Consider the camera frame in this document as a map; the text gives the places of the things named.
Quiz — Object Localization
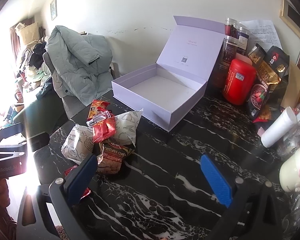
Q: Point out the white patterned snack bag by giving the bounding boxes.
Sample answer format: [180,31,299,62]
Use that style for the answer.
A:
[61,124,94,165]
[113,109,143,146]

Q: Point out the brown nutritious cereal packet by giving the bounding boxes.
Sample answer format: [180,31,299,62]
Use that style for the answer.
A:
[97,140,135,174]

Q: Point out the red gold-lettered snack packet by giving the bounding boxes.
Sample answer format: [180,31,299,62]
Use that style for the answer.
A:
[93,118,116,143]

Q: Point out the red cartoon couple snack bag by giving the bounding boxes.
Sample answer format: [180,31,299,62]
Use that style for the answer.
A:
[87,99,110,121]

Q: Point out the red ketchup sachet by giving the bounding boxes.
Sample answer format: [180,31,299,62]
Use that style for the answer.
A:
[86,111,113,127]

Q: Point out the white ceramic mug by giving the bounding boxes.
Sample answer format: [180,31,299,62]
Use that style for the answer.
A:
[279,148,300,192]

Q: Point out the white paper roll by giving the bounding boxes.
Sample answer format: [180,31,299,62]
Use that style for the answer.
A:
[261,107,297,148]

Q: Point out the red cylindrical tin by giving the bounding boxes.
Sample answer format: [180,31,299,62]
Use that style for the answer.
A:
[222,59,256,105]

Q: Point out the lavender open gift box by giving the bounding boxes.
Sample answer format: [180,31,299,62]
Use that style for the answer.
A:
[112,16,225,132]

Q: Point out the grey-green puffer jacket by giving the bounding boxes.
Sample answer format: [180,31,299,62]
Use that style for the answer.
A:
[46,25,113,106]

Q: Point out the brown paper bag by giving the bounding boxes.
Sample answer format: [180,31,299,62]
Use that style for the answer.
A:
[281,61,300,108]

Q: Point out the black gold oats bag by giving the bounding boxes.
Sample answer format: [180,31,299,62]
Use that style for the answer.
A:
[248,46,289,121]

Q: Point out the tall dark clear jar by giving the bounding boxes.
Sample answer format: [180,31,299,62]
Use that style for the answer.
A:
[211,35,238,89]

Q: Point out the small dark snack jar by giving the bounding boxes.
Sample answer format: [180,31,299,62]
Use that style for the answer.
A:
[248,43,266,68]

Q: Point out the clear jar purple label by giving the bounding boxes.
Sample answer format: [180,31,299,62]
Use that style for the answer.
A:
[237,24,250,55]

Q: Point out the printed white paper sheet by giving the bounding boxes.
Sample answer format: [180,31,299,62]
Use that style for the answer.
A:
[239,20,282,52]

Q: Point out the clear jar red contents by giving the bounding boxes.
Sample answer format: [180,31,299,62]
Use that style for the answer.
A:
[225,17,238,38]

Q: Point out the small distant wall picture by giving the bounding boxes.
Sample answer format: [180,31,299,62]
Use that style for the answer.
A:
[50,0,57,21]

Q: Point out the gold framed wall picture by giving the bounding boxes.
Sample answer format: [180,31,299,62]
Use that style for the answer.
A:
[279,0,300,38]

